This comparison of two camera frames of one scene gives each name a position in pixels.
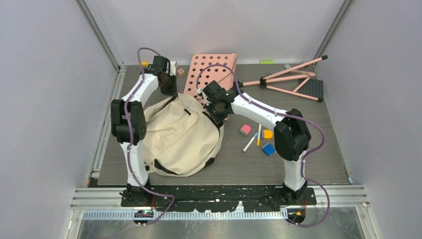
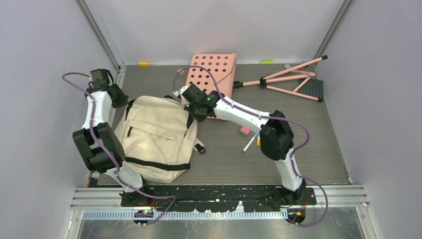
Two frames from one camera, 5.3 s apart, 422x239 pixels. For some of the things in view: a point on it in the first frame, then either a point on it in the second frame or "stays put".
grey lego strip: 286,66 stays put
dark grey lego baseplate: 312,87 stays put
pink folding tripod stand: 289,80 stays put
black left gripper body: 168,87 -> 120,99
